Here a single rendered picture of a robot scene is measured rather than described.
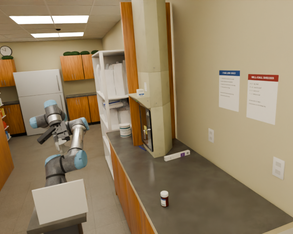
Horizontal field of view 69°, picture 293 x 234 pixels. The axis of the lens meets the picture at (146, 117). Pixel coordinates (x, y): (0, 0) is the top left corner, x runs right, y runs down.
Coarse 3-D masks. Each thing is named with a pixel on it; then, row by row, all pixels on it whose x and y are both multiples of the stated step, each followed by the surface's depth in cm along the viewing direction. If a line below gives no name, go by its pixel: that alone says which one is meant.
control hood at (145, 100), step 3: (132, 93) 208; (135, 93) 206; (132, 96) 192; (135, 96) 188; (144, 96) 185; (147, 96) 183; (135, 99) 191; (138, 99) 178; (141, 99) 179; (144, 99) 180; (147, 99) 181; (141, 102) 180; (144, 102) 180; (147, 102) 181; (144, 105) 182; (147, 105) 182; (150, 105) 183
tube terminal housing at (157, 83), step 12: (144, 72) 185; (156, 72) 178; (168, 72) 196; (156, 84) 180; (168, 84) 198; (156, 96) 183; (168, 96) 199; (156, 108) 185; (168, 108) 200; (156, 120) 188; (168, 120) 202; (156, 132) 190; (168, 132) 203; (144, 144) 220; (156, 144) 193; (168, 144) 205; (156, 156) 195
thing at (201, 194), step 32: (128, 160) 194; (160, 160) 189; (192, 160) 185; (160, 192) 143; (192, 192) 140; (224, 192) 138; (160, 224) 115; (192, 224) 113; (224, 224) 111; (256, 224) 110; (288, 224) 109
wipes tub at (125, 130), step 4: (120, 124) 257; (124, 124) 255; (128, 124) 255; (120, 128) 254; (124, 128) 252; (128, 128) 254; (120, 132) 256; (124, 132) 254; (128, 132) 255; (124, 136) 255; (128, 136) 256
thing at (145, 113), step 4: (140, 108) 209; (144, 108) 197; (140, 112) 212; (144, 112) 199; (148, 112) 187; (144, 116) 201; (148, 116) 188; (144, 120) 203; (148, 120) 190; (144, 124) 205; (148, 124) 192; (148, 128) 194; (148, 132) 196; (148, 136) 198; (144, 140) 214; (148, 140) 200; (148, 144) 202; (152, 144) 192; (148, 148) 204; (152, 148) 193
